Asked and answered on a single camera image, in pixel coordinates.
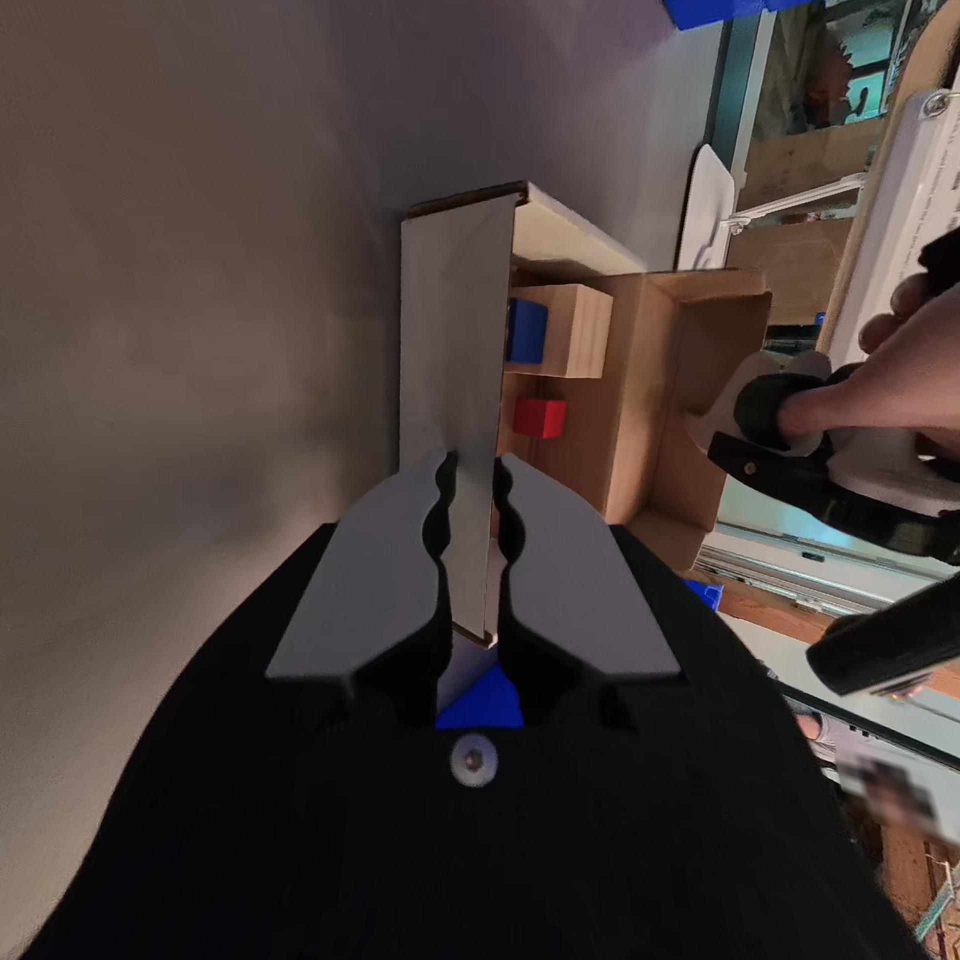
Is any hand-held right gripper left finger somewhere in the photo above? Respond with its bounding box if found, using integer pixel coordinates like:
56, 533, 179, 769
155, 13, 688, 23
266, 450, 459, 699

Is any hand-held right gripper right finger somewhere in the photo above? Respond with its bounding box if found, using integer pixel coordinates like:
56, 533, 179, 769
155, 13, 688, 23
491, 452, 682, 699

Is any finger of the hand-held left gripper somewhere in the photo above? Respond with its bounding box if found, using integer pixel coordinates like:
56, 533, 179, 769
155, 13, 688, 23
684, 351, 785, 455

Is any blue plastic bin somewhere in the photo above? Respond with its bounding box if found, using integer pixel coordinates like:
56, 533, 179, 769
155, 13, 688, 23
662, 0, 826, 33
433, 581, 725, 730

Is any white cardboard box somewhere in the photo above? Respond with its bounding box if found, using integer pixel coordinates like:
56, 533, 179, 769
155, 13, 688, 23
397, 180, 775, 650

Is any person's left hand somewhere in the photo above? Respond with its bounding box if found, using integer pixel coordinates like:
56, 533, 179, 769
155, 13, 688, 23
780, 270, 960, 459

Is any large wooden cube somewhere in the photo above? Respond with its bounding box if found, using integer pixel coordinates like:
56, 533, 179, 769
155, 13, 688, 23
504, 283, 615, 380

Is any red cube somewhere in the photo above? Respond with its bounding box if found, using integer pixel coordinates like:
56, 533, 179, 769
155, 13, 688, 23
513, 397, 569, 440

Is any blue cube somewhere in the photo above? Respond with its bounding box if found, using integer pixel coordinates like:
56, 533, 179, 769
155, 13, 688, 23
506, 297, 549, 366

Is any wooden poster board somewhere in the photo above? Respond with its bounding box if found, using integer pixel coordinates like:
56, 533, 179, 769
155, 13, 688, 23
813, 0, 960, 354

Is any aluminium rail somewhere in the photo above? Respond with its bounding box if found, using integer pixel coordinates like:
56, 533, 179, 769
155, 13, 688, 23
697, 521, 960, 620

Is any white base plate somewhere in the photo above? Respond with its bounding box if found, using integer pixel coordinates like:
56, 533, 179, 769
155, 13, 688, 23
675, 142, 740, 273

